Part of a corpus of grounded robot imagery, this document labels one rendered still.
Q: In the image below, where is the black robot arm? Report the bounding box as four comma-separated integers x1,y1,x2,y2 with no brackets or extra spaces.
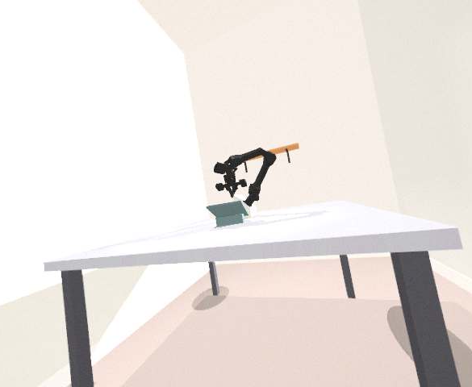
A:
214,148,277,207

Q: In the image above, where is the pale teal switch panel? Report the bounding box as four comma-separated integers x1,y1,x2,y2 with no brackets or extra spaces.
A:
206,201,249,227

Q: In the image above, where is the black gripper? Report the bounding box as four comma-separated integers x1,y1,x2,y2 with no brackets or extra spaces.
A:
215,178,247,198

